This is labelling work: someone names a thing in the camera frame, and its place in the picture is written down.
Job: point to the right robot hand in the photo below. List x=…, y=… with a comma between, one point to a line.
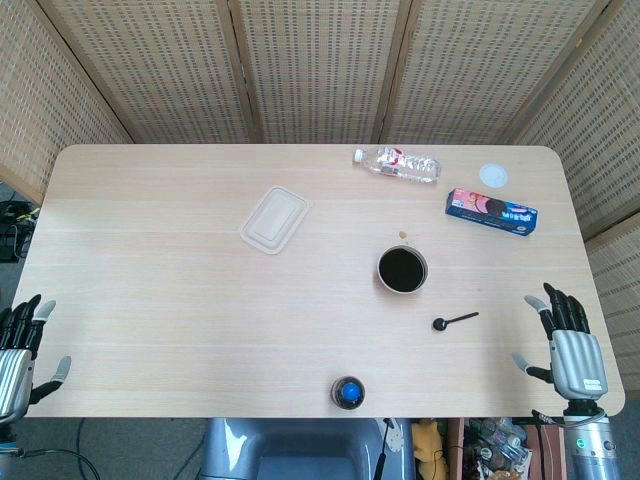
x=577, y=357

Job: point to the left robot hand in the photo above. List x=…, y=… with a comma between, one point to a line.
x=15, y=367

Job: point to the black plastic spoon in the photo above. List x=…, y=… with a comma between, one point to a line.
x=441, y=324

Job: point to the white bowl with dark liquid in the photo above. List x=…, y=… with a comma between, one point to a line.
x=402, y=270

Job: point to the box of assorted clutter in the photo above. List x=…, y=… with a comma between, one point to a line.
x=500, y=450

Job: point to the blue cookie box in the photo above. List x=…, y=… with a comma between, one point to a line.
x=492, y=212

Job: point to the yellow plush toy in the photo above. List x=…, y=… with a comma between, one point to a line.
x=427, y=447

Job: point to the white round lid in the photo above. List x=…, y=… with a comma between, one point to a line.
x=494, y=175

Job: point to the cola bottle with blue cap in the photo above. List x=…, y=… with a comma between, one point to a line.
x=348, y=393

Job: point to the clear plastic water bottle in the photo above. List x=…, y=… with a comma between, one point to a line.
x=405, y=164

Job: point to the grey-blue robot torso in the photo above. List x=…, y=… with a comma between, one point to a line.
x=300, y=450

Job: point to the beige rectangular container lid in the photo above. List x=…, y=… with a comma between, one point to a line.
x=275, y=220

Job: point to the woven folding screen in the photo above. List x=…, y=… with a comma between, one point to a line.
x=320, y=70

